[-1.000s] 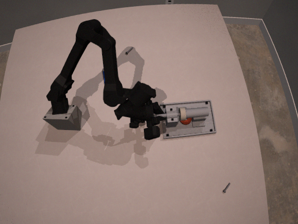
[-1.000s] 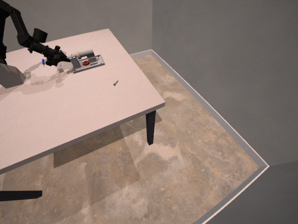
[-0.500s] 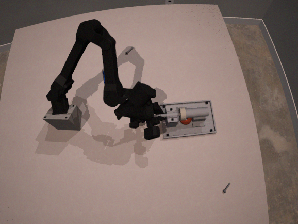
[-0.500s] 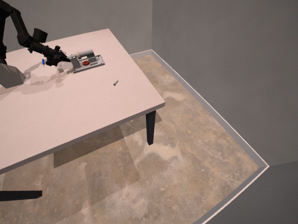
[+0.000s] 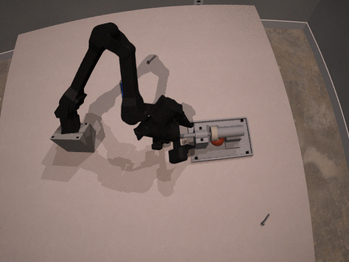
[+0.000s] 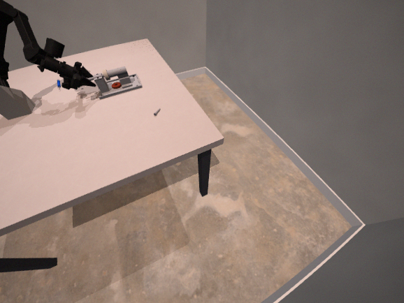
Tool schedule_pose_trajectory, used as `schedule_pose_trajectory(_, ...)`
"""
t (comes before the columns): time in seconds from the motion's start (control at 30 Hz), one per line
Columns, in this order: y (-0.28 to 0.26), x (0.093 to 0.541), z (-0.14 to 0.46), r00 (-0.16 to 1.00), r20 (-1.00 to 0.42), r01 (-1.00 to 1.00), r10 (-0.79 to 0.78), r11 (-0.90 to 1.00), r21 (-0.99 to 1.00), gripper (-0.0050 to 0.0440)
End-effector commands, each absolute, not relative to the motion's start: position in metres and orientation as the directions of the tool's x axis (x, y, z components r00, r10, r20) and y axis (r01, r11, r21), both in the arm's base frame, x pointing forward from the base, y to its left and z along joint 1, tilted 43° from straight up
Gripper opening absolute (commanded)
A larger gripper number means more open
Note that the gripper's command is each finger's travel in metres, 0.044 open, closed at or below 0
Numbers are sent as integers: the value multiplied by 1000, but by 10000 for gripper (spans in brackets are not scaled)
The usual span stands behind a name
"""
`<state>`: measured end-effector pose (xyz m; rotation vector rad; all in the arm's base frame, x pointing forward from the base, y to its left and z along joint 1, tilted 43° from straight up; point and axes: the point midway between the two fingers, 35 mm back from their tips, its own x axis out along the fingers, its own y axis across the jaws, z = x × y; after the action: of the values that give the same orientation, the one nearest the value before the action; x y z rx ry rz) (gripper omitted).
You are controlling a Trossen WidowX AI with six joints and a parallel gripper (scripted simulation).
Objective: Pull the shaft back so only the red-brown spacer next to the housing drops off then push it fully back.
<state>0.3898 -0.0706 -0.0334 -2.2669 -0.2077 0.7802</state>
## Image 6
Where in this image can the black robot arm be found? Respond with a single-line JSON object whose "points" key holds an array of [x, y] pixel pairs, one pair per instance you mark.
{"points": [[32, 51]]}

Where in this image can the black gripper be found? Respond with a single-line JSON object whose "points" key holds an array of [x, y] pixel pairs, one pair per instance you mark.
{"points": [[72, 72]]}

